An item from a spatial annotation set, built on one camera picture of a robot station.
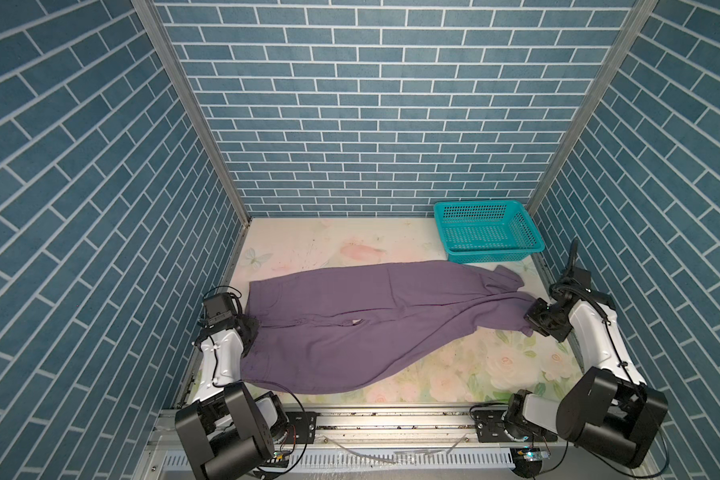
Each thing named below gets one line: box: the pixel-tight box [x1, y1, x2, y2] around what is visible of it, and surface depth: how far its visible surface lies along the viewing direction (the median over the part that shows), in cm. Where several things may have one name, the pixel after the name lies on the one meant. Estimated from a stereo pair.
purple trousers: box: [240, 260, 537, 393], surface depth 93 cm
